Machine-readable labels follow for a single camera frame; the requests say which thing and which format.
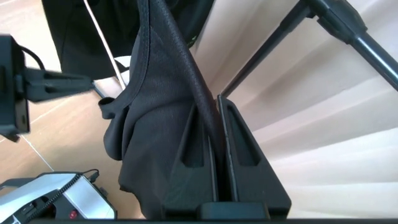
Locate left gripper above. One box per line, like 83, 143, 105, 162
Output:
0, 34, 95, 142

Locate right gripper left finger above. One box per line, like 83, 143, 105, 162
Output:
161, 105, 219, 220

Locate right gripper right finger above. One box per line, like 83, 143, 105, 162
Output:
216, 95, 292, 219

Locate black shorts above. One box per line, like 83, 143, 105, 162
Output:
42, 0, 215, 80

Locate pink clothes hanger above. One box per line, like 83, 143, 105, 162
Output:
82, 0, 127, 90

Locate black garment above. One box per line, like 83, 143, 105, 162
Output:
98, 0, 226, 220

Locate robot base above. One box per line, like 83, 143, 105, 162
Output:
0, 169, 118, 220

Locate black clothes rack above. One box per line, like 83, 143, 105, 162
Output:
220, 0, 398, 98

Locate beige curtain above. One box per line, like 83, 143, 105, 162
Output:
189, 0, 398, 218

